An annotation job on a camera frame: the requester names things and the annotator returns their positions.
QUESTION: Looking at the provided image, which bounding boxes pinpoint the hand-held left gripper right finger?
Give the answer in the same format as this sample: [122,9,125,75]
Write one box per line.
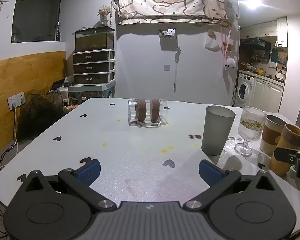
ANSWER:
[182,159,278,212]

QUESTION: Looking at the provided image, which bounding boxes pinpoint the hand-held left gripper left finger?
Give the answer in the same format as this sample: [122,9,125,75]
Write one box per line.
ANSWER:
[24,159,117,213]

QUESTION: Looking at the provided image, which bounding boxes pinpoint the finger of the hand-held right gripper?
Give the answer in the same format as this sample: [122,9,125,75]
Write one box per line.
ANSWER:
[274,147,300,179]

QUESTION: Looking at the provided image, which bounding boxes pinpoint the yellow brown-banded cup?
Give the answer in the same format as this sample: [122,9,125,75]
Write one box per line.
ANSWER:
[269,124,300,177]

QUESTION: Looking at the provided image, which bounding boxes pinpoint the clear glass cup brown bands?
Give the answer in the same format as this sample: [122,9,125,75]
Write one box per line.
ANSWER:
[127,98,169,128]

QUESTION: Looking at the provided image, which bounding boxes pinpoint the white cup brown sleeve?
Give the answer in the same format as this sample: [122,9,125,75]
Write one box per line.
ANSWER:
[259,115,287,155]

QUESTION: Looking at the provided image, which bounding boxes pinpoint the grey frosted tumbler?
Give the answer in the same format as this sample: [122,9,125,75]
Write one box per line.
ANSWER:
[201,105,236,156]

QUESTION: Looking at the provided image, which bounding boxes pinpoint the ribbed stemmed glass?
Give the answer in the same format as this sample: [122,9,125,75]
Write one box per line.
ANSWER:
[234,106,267,157]

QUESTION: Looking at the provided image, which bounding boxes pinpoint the white kitchen base cabinet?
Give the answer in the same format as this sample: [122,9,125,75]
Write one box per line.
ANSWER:
[251,76,284,113]

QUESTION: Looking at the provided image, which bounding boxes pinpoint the black mesh net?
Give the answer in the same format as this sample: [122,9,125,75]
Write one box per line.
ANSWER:
[17,94,63,140]

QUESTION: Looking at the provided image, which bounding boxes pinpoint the painted low cabinet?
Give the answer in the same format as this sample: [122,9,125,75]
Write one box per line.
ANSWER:
[68,84,115,105]

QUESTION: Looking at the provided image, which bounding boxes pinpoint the white washing machine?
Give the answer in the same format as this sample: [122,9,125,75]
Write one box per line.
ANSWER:
[235,73,255,103]

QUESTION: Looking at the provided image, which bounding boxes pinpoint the white drawer unit dark drawers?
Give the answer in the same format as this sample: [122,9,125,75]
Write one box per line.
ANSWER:
[72,49,116,85]

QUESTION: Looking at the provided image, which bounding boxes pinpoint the pink ribbons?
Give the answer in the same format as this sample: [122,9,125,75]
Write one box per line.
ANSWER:
[221,29,232,58]

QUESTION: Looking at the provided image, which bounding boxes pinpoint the white hanging bag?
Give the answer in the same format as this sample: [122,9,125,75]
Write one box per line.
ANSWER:
[204,34,220,50]

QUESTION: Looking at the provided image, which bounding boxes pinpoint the glass fish tank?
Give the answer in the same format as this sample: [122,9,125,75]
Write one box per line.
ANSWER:
[74,26,115,53]

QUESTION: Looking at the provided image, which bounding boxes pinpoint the ceiling light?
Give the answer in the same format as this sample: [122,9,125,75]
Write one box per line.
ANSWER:
[246,0,264,9]

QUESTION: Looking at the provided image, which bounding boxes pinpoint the vase of dried flowers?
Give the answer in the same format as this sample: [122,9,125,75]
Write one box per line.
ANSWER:
[98,5,113,27]

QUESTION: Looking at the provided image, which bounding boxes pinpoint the dark window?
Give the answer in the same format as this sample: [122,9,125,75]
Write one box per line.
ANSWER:
[12,0,63,43]

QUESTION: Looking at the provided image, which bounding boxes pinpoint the bear-print cloth cover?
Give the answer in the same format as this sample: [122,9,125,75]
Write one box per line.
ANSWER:
[114,0,229,25]

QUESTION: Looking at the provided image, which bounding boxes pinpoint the white power cable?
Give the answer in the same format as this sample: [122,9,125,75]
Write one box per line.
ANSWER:
[13,107,20,156]

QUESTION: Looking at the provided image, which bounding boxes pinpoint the white wall socket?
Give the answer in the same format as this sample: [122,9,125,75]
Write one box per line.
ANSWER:
[7,92,25,110]

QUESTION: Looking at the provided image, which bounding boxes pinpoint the white kitchen wall cabinet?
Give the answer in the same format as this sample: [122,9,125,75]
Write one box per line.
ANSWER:
[240,17,288,48]

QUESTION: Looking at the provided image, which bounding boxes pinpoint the clear wall holder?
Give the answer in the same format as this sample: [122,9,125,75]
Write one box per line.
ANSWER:
[159,27,177,38]

